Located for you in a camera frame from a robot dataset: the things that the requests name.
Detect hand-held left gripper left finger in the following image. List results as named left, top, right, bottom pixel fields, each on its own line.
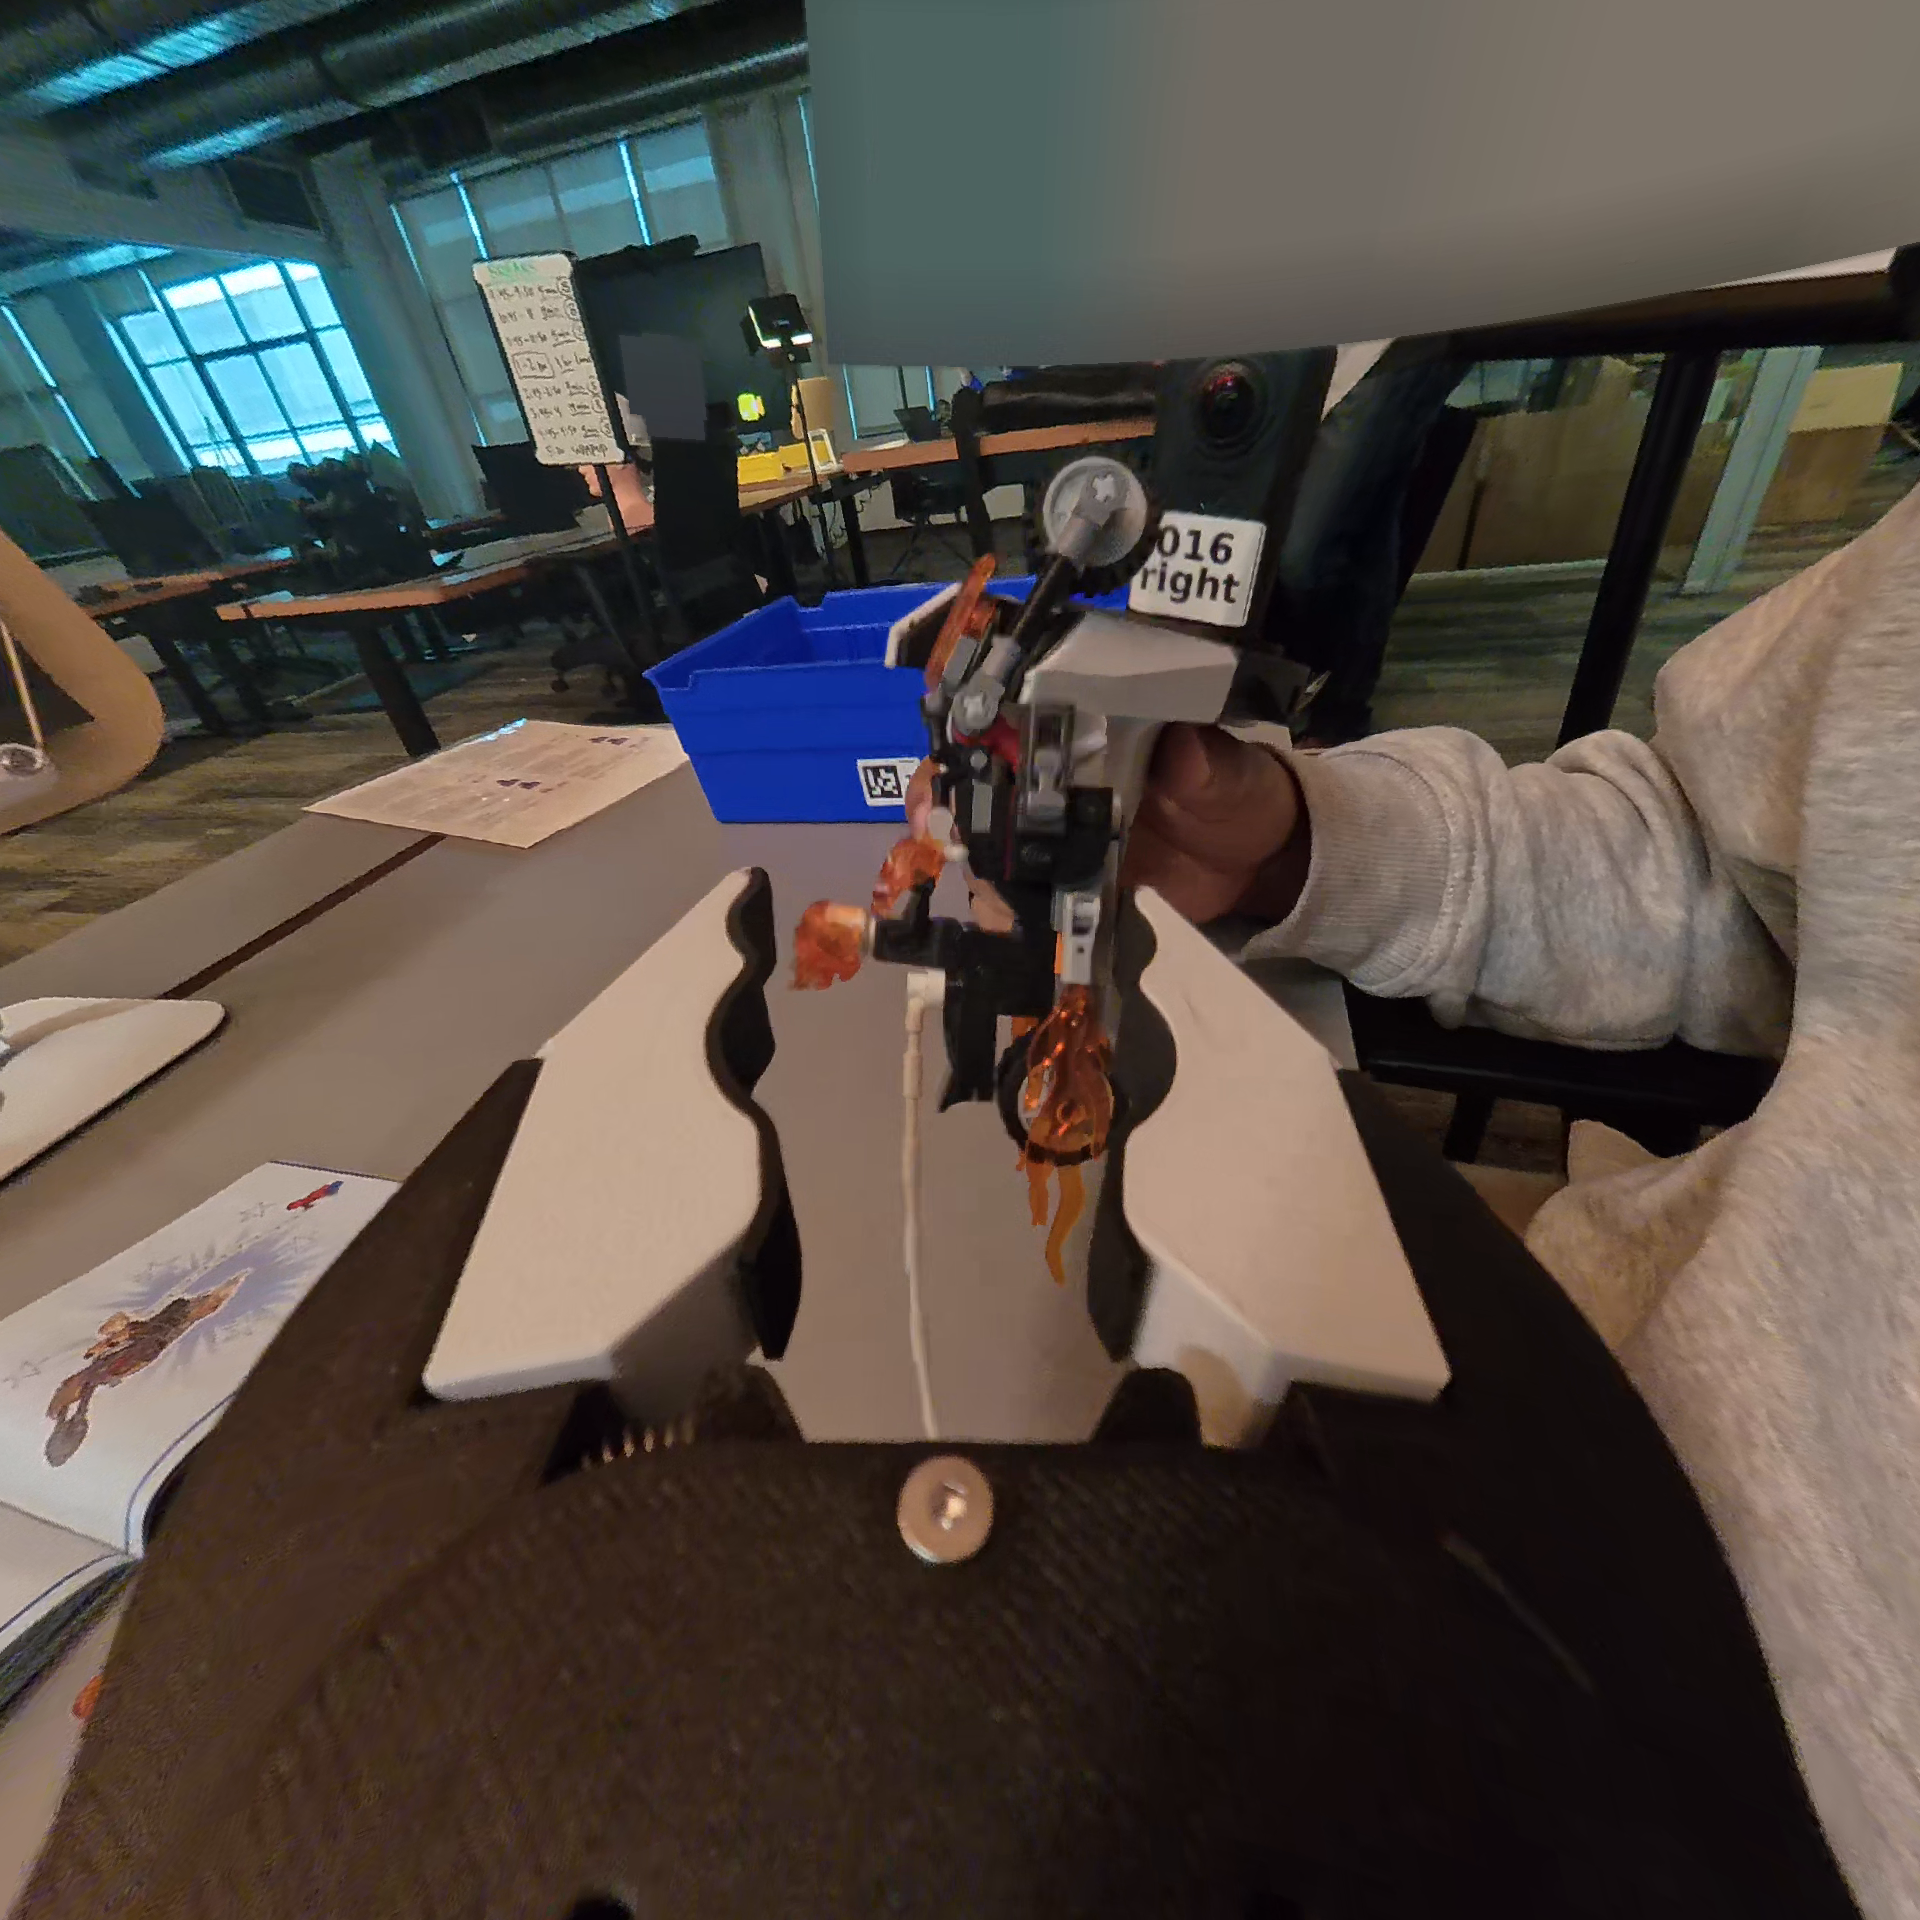
left=420, top=864, right=805, bottom=1404

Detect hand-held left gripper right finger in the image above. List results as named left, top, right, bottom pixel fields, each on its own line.
left=1086, top=883, right=1455, bottom=1409

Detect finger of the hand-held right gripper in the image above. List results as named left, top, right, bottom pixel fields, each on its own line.
left=1033, top=613, right=1244, bottom=721
left=886, top=586, right=979, bottom=675

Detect black red lego motorcycle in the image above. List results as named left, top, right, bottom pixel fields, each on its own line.
left=899, top=454, right=1164, bottom=1287

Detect black flame-headed lego minifigure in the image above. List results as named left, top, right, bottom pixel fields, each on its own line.
left=784, top=832, right=1036, bottom=1116

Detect person's right forearm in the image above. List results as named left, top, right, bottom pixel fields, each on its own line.
left=1244, top=721, right=1802, bottom=1055

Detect lego instruction booklet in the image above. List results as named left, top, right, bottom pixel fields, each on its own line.
left=0, top=1159, right=402, bottom=1716

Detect person's right hand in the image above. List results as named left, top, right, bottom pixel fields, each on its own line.
left=1120, top=719, right=1312, bottom=924

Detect orange-edged background desk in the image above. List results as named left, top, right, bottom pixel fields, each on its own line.
left=839, top=416, right=1164, bottom=593
left=217, top=553, right=664, bottom=760

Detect blue plastic bin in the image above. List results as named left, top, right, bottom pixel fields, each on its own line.
left=648, top=578, right=1134, bottom=824

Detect black office chair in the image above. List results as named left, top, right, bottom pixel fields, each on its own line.
left=648, top=436, right=768, bottom=647

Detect brown cardboard boxes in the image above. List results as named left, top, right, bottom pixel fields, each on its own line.
left=1417, top=350, right=1920, bottom=573

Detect printed paper sheet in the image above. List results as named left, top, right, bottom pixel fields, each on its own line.
left=307, top=719, right=694, bottom=852

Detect black background monitor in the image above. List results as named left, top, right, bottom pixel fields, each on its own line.
left=573, top=237, right=776, bottom=454

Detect handwritten whiteboard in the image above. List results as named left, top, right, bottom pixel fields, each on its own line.
left=473, top=252, right=629, bottom=472

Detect black metal table frame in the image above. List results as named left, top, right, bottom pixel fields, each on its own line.
left=1319, top=248, right=1920, bottom=743

